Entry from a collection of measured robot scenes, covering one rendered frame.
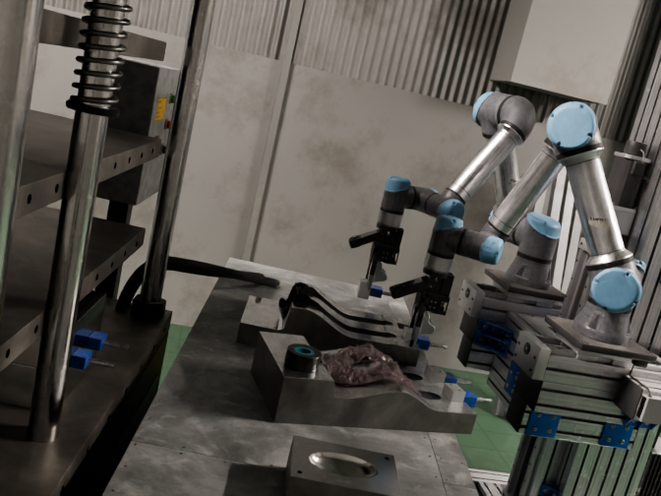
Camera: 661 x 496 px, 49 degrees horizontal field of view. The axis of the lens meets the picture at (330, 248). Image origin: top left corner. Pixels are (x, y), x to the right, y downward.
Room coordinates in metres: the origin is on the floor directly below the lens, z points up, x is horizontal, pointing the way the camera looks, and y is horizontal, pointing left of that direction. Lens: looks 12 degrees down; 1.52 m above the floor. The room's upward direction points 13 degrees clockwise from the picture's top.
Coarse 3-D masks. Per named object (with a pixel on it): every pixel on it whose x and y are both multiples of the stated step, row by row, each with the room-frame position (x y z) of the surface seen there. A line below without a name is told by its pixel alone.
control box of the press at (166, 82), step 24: (144, 72) 2.05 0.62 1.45; (168, 72) 2.17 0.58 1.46; (120, 96) 2.04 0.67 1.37; (144, 96) 2.05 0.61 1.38; (168, 96) 2.23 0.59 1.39; (120, 120) 2.04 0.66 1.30; (144, 120) 2.05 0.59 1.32; (168, 120) 2.27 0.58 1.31; (144, 168) 2.06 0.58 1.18; (96, 192) 2.04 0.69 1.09; (120, 192) 2.05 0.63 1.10; (144, 192) 2.12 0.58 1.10; (120, 216) 2.16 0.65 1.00; (96, 288) 2.16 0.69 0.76
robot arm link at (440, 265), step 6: (426, 258) 1.97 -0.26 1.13; (432, 258) 1.95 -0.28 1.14; (438, 258) 1.94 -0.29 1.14; (426, 264) 1.96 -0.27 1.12; (432, 264) 1.94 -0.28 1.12; (438, 264) 1.94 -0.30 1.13; (444, 264) 1.94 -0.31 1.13; (450, 264) 1.95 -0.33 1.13; (432, 270) 1.95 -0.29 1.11; (438, 270) 1.94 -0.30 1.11; (444, 270) 1.94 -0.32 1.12; (450, 270) 1.96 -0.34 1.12
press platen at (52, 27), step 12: (48, 12) 1.10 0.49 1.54; (48, 24) 1.11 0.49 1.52; (60, 24) 1.16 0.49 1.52; (72, 24) 1.21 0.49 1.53; (84, 24) 1.27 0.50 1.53; (48, 36) 1.12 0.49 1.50; (60, 36) 1.17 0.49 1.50; (72, 36) 1.22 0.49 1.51; (84, 36) 1.28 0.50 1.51; (132, 36) 1.59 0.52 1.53; (144, 36) 1.69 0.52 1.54; (132, 48) 1.61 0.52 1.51; (144, 48) 1.71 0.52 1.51; (156, 48) 1.84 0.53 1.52
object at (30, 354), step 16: (80, 304) 1.47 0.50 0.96; (96, 304) 1.51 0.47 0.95; (80, 320) 1.39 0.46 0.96; (96, 320) 1.53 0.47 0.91; (80, 336) 1.41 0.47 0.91; (32, 352) 1.31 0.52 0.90; (16, 368) 1.30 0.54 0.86; (32, 368) 1.31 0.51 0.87; (0, 384) 1.30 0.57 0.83; (16, 384) 1.30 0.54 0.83; (32, 384) 1.31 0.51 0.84; (0, 400) 1.30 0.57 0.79; (16, 400) 1.30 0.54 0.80; (64, 400) 1.37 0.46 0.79
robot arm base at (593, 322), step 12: (588, 300) 1.94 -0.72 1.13; (588, 312) 1.92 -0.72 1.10; (600, 312) 1.89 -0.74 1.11; (624, 312) 1.89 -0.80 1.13; (576, 324) 1.93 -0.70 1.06; (588, 324) 1.90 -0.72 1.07; (600, 324) 1.89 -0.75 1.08; (612, 324) 1.88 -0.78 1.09; (624, 324) 1.89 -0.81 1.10; (588, 336) 1.89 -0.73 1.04; (600, 336) 1.87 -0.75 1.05; (612, 336) 1.87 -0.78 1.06; (624, 336) 1.88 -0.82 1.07
